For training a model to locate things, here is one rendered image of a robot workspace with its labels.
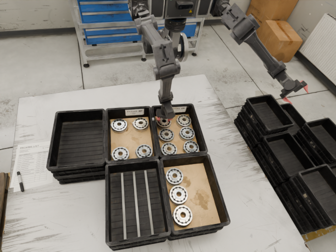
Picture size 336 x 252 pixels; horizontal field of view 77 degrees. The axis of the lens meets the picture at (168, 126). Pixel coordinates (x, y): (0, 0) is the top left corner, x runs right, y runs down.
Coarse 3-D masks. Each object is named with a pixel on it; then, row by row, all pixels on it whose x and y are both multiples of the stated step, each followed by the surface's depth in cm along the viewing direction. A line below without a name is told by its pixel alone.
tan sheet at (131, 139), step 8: (112, 120) 145; (128, 120) 147; (128, 128) 143; (112, 136) 138; (120, 136) 138; (128, 136) 139; (136, 136) 140; (144, 136) 140; (112, 144) 134; (120, 144) 135; (128, 144) 135; (136, 144) 136; (144, 152) 133; (152, 152) 134
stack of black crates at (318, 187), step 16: (304, 176) 174; (320, 176) 176; (288, 192) 177; (304, 192) 162; (320, 192) 167; (288, 208) 180; (304, 208) 165; (320, 208) 151; (304, 224) 168; (320, 224) 153
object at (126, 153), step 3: (117, 147) 130; (120, 147) 130; (123, 147) 130; (114, 150) 128; (117, 150) 128; (123, 150) 129; (126, 150) 129; (114, 153) 127; (126, 153) 128; (114, 156) 126; (123, 156) 127; (126, 156) 127; (114, 159) 125; (117, 159) 125
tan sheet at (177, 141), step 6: (180, 114) 155; (186, 114) 156; (174, 120) 151; (156, 126) 146; (174, 126) 148; (174, 132) 145; (174, 138) 142; (162, 144) 138; (180, 144) 140; (168, 150) 136; (180, 150) 137; (198, 150) 138
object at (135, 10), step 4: (132, 0) 110; (136, 0) 110; (140, 0) 111; (144, 0) 111; (132, 4) 111; (136, 4) 110; (140, 4) 109; (144, 4) 111; (132, 8) 112; (136, 8) 109; (140, 8) 109; (144, 8) 109; (132, 12) 114; (136, 12) 109; (132, 16) 116; (136, 16) 110; (132, 20) 118
